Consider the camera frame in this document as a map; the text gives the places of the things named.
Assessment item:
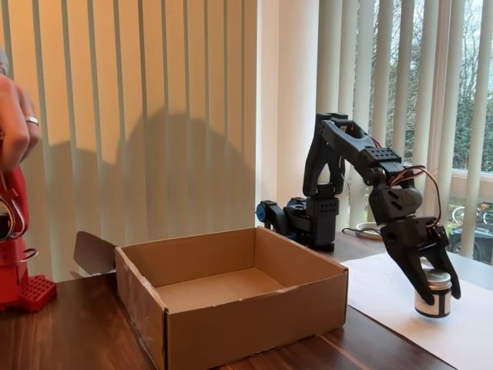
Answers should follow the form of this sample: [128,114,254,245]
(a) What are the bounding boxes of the glass jar with metal lid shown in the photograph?
[414,269,452,319]

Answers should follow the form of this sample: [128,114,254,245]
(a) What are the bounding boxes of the red robot arm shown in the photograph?
[0,130,39,313]

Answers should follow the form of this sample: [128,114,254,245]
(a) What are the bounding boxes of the brown cardboard box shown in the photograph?
[72,226,350,370]

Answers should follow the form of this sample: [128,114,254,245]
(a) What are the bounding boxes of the person's hand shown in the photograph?
[0,72,42,173]

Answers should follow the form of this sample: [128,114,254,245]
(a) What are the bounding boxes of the dark parked car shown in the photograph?
[445,225,493,265]

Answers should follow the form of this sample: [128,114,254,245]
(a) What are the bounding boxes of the white paper sheet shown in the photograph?
[340,251,493,370]

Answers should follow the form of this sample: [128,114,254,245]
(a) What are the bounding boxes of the masking tape roll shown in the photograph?
[356,221,386,242]

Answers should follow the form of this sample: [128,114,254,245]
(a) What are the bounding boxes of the parked bicycle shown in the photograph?
[450,202,493,227]

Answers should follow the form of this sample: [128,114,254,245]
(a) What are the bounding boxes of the white vertical window blinds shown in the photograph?
[0,0,258,284]
[315,0,493,267]

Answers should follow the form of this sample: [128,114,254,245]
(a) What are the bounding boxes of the black and blue table clamp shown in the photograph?
[256,199,297,242]

